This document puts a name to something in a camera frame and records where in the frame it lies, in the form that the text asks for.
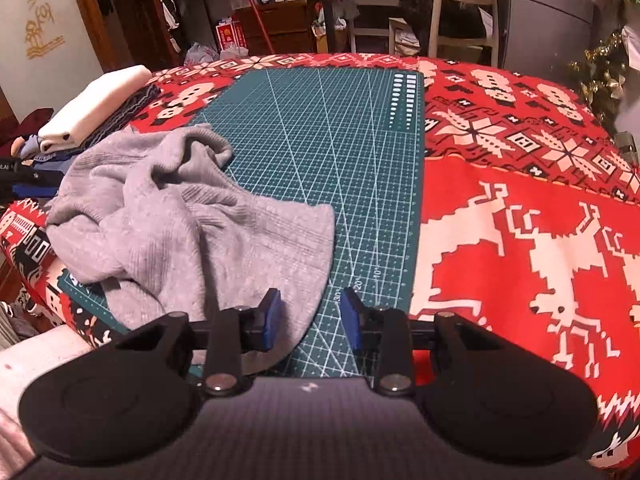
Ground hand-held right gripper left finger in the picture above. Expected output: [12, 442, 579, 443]
[115, 288, 283, 396]

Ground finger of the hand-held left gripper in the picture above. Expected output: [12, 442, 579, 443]
[0, 159, 61, 184]
[0, 183, 60, 202]

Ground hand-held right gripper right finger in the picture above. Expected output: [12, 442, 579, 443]
[341, 287, 507, 396]

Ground grey ribbed shirt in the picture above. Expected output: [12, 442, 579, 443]
[45, 125, 336, 376]

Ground dark red clothes pile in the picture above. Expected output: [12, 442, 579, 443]
[19, 107, 54, 137]

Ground folded blue jeans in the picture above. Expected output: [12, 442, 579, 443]
[22, 134, 76, 165]

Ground folded cream sweater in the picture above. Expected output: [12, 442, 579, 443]
[37, 65, 153, 153]

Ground folded dark patterned garment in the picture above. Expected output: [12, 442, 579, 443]
[75, 82, 163, 151]

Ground green cutting mat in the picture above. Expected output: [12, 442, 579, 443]
[57, 67, 426, 378]

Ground white plastic bag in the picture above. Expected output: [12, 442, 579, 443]
[185, 42, 221, 66]

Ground red patterned blanket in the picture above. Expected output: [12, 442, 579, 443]
[0, 52, 640, 471]

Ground red box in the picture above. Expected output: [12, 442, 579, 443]
[216, 19, 250, 54]

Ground wooden dresser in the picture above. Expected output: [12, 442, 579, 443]
[234, 0, 317, 56]

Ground dark furry animal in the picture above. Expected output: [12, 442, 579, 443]
[399, 0, 437, 28]

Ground christmas tree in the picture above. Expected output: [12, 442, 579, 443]
[570, 27, 632, 126]

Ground grey refrigerator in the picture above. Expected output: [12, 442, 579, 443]
[504, 0, 626, 70]

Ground wooden door frame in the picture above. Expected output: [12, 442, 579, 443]
[65, 0, 122, 73]

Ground red broom handle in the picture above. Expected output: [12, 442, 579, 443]
[237, 0, 277, 56]

